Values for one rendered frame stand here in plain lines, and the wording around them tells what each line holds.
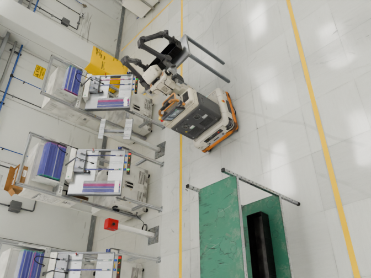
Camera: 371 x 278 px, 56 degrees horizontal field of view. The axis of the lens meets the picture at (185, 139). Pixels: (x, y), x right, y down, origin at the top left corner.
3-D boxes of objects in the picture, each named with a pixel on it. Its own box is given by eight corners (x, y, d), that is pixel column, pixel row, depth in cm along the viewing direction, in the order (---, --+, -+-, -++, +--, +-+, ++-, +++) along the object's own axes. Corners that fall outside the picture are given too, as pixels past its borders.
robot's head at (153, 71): (158, 74, 415) (150, 65, 415) (147, 85, 426) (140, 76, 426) (164, 73, 427) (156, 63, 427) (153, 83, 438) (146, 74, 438)
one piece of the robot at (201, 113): (229, 122, 436) (179, 93, 389) (199, 145, 465) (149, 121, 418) (224, 103, 457) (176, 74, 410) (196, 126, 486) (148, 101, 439)
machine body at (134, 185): (151, 171, 563) (118, 159, 528) (148, 213, 526) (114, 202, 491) (128, 184, 604) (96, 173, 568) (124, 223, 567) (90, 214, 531)
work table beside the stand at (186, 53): (230, 81, 493) (189, 53, 447) (196, 110, 530) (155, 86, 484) (224, 62, 521) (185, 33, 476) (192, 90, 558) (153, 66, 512)
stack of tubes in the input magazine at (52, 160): (66, 147, 491) (48, 140, 475) (59, 180, 464) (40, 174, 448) (62, 150, 498) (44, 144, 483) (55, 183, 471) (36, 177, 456)
